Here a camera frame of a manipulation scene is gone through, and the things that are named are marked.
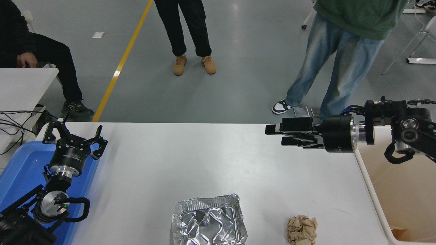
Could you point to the silver floor plate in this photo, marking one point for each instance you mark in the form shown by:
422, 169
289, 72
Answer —
315, 111
301, 111

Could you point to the white wheeled chair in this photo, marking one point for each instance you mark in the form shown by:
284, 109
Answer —
303, 26

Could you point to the white side table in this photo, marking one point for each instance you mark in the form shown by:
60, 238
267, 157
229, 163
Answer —
24, 88

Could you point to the person's right hand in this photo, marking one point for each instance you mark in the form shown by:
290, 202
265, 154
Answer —
27, 60

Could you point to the crumpled tan paper ball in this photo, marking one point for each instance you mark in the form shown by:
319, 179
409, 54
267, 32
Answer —
301, 231

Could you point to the foil tray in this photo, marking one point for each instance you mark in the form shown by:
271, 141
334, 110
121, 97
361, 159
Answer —
207, 221

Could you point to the white stand foot bar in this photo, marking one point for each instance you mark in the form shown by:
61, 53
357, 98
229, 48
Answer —
414, 10
422, 61

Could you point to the large pale plastic bin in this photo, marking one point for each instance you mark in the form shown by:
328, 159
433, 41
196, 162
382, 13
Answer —
402, 197

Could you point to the person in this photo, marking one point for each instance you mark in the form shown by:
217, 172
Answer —
344, 54
184, 27
54, 54

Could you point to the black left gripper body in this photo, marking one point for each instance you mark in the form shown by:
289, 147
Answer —
69, 157

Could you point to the blue plastic tray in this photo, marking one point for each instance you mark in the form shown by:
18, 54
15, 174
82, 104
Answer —
20, 170

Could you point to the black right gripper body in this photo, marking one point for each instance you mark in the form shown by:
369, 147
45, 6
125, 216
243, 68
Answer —
337, 134

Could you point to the grey wheeled office chair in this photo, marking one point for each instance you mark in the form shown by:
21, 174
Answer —
29, 20

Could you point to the person's foot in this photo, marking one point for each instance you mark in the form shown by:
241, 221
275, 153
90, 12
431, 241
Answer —
427, 4

